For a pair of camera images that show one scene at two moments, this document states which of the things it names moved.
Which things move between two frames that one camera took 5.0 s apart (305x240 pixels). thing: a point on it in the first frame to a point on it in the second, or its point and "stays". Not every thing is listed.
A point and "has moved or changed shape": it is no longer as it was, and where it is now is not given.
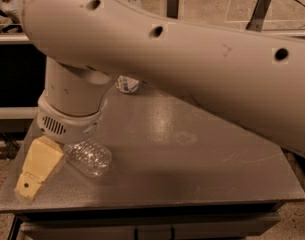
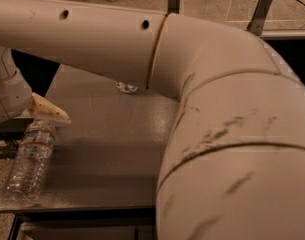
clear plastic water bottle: (93, 159) has moved or changed shape
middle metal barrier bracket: (172, 4) stays
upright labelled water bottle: (127, 85) stays
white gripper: (69, 126) to (12, 99)
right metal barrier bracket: (257, 19) stays
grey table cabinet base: (232, 221) stays
